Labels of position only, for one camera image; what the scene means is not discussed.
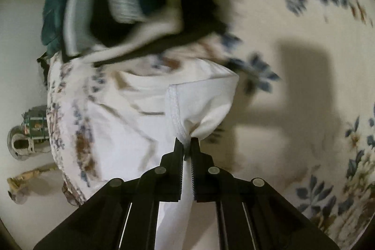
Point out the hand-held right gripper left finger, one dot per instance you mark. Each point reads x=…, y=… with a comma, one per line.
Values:
x=177, y=156

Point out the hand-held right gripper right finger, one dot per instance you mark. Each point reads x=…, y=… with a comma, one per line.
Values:
x=195, y=156

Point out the green patterned object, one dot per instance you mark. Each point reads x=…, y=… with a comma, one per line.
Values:
x=36, y=121

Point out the tan object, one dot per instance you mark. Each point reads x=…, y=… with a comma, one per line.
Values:
x=23, y=178

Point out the grey round object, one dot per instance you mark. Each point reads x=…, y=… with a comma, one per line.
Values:
x=17, y=144

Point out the floral bedsheet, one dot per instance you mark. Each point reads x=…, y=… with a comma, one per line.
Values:
x=293, y=18

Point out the dark green garment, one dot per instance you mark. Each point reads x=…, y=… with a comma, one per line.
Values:
x=55, y=9

